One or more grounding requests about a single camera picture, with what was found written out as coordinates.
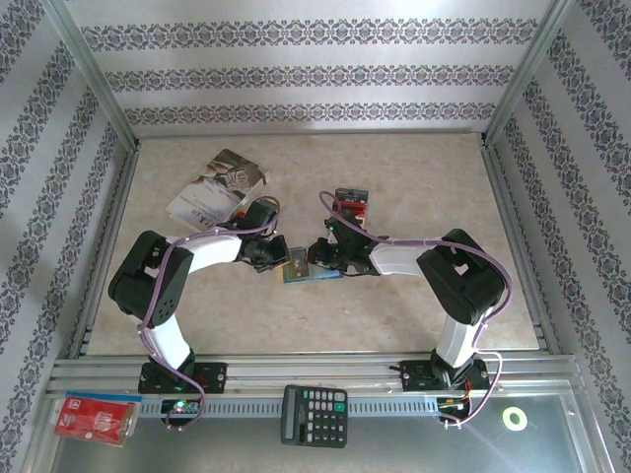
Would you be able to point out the blue card holder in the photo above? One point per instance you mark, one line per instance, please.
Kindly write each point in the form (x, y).
(323, 278)

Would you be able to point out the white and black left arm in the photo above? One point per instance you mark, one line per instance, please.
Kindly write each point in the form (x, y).
(212, 253)

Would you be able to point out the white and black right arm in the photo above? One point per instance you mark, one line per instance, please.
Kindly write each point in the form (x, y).
(399, 258)

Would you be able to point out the red VIP card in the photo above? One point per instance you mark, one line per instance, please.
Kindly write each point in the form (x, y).
(359, 207)

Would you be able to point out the dark picture card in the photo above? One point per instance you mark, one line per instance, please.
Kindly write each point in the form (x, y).
(357, 195)

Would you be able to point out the photo cover book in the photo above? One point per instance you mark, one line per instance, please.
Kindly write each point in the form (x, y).
(217, 187)

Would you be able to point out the black desk calculator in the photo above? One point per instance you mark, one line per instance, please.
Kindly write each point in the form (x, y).
(315, 419)

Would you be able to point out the controller board with LED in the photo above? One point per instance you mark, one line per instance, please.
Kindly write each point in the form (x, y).
(451, 404)
(180, 406)

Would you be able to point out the grey metal sheet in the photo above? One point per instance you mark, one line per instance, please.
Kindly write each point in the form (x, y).
(419, 443)

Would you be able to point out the green tape roll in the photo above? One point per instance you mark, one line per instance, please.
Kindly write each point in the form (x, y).
(506, 419)

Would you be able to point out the red packet in clear pouch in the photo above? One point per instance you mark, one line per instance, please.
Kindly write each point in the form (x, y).
(93, 421)

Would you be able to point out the aluminium back rail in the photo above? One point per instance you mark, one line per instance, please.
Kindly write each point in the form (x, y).
(305, 133)

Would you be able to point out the aluminium mounting rail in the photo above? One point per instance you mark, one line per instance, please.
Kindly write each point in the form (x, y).
(320, 369)

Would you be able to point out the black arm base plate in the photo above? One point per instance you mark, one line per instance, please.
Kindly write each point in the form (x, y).
(414, 377)
(212, 377)

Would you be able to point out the aluminium side rail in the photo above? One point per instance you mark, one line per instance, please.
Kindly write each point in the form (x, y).
(508, 207)
(117, 207)

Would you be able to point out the aluminium frame post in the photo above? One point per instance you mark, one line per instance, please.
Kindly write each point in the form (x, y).
(89, 69)
(527, 69)

